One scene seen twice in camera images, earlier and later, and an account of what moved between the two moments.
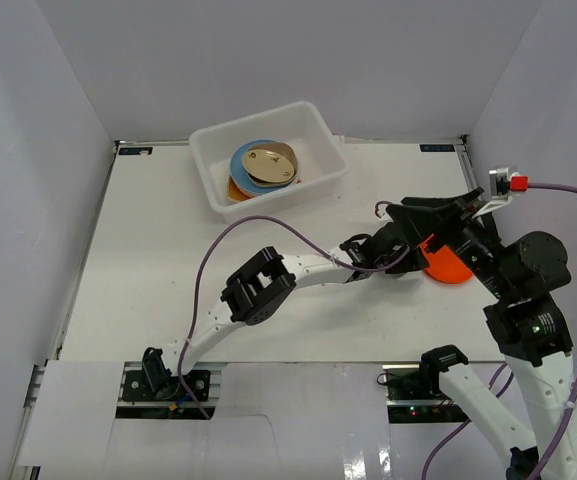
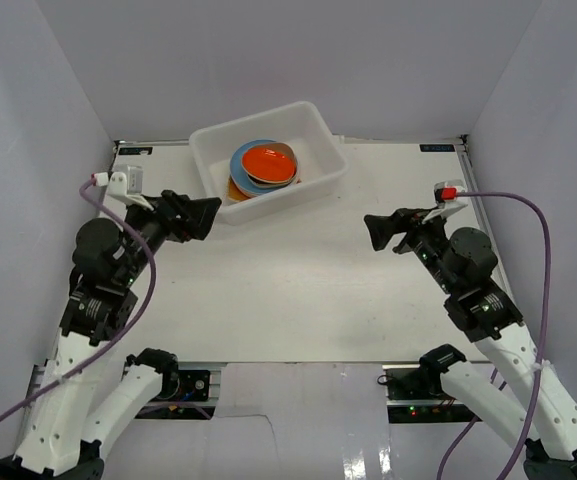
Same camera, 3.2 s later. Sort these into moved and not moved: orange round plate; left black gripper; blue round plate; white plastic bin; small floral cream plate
Moved: orange round plate; left black gripper; small floral cream plate
Not moved: blue round plate; white plastic bin
